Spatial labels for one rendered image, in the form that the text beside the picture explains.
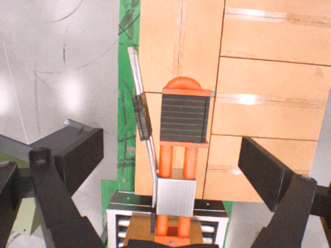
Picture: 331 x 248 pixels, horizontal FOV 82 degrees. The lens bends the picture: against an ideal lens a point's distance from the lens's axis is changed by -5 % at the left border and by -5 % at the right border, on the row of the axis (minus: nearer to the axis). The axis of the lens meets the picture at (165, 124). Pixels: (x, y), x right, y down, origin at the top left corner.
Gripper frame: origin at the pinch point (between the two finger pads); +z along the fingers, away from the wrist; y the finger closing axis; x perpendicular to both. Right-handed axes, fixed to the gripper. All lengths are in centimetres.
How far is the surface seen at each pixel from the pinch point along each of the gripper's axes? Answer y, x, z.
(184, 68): 6, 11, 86
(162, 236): -0.2, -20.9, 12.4
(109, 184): -50, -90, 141
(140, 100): -4.5, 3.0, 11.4
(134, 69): -5.6, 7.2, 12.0
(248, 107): 40, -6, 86
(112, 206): -30, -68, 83
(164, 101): -1.1, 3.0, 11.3
